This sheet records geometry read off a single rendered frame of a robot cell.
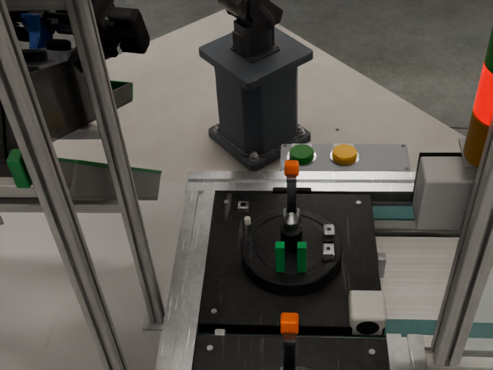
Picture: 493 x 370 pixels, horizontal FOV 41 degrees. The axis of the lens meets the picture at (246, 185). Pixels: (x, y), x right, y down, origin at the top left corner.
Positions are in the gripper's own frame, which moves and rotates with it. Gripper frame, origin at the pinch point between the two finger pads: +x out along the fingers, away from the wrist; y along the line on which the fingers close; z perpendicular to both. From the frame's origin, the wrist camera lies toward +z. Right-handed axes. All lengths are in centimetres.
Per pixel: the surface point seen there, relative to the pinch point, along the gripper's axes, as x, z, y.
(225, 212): 2.2, -29.2, 16.8
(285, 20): -186, -175, -33
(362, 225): -0.1, -30.3, 37.1
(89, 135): 10.4, -0.7, 8.4
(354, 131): -30, -49, 30
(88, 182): 14.1, -4.7, 8.2
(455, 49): -176, -175, 49
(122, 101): 2.3, -4.7, 8.0
